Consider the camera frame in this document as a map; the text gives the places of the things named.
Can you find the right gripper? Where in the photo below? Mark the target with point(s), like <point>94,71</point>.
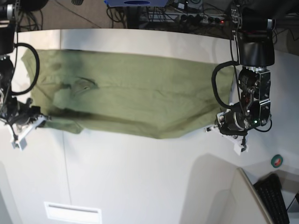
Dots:
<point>22,118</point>

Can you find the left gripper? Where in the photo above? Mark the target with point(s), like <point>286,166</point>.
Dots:
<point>234,126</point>

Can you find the green t-shirt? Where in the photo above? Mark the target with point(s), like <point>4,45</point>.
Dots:
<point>150,96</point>

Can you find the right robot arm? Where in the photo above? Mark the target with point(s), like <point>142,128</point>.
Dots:
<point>10,11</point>

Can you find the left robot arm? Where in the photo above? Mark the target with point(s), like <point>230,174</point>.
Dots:
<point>252,35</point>

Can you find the green tape roll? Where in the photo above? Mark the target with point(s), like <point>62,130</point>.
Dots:
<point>277,161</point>

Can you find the black keyboard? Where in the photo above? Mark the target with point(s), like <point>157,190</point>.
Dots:
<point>269,190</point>

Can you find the white table slot plate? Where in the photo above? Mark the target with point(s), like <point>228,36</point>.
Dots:
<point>73,214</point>

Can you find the black power strip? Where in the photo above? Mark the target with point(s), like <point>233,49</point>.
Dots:
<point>203,19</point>

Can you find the blue box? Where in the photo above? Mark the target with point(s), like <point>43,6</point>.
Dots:
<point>136,3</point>

